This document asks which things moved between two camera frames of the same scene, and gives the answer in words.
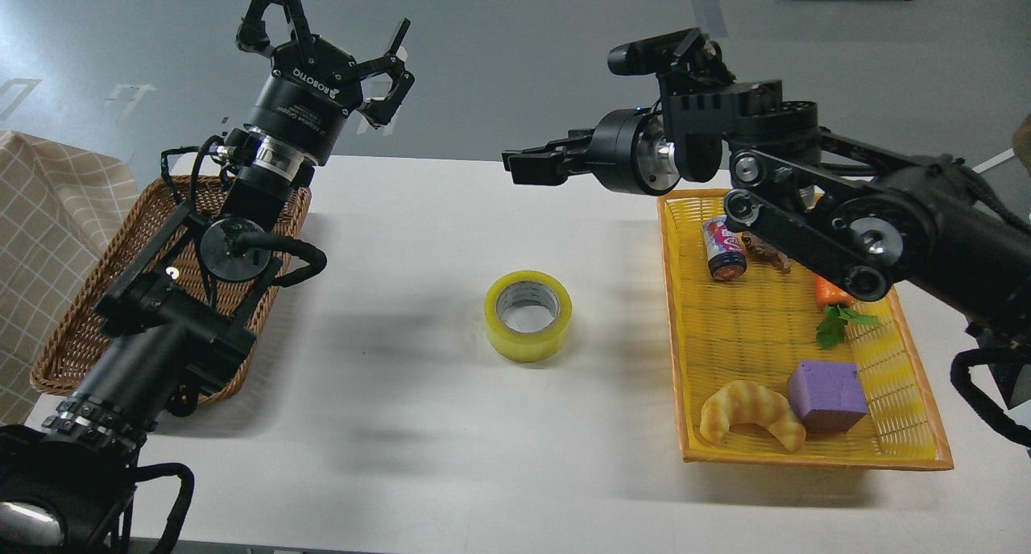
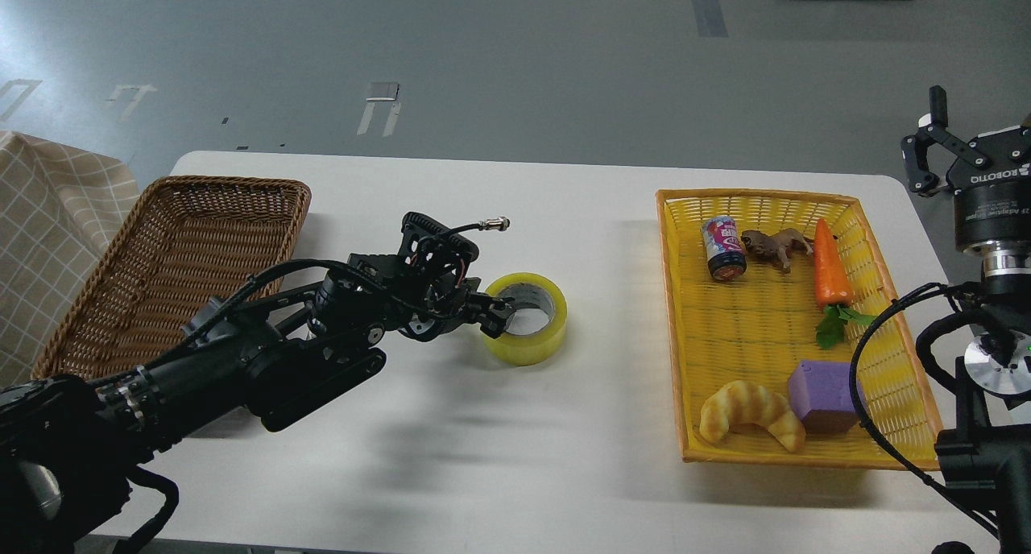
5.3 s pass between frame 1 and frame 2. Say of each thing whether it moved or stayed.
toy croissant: stayed
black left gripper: moved
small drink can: stayed
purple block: stayed
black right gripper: moved
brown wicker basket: stayed
